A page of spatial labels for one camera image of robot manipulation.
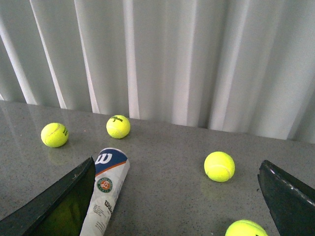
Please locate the Wilson tennis ball can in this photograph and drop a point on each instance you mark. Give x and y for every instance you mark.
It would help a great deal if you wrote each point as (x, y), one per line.
(111, 168)

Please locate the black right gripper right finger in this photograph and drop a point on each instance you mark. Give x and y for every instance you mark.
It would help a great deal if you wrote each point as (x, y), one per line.
(291, 202)

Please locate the near bottom tennis ball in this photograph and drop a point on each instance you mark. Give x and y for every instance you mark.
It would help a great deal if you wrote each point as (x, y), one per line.
(245, 228)

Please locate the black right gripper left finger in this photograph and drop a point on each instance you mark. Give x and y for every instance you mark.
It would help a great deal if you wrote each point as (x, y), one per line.
(60, 210)

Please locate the plain yellow tennis ball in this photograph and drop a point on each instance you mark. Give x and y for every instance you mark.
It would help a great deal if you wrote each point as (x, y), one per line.
(219, 166)

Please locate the far left tennis ball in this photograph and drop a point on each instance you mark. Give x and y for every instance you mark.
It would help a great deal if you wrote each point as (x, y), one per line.
(54, 135)

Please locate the Wilson 3 tennis ball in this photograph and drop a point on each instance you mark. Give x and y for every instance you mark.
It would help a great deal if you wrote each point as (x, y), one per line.
(118, 126)

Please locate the white pleated curtain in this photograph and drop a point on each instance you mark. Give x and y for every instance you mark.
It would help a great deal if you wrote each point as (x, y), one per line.
(243, 66)

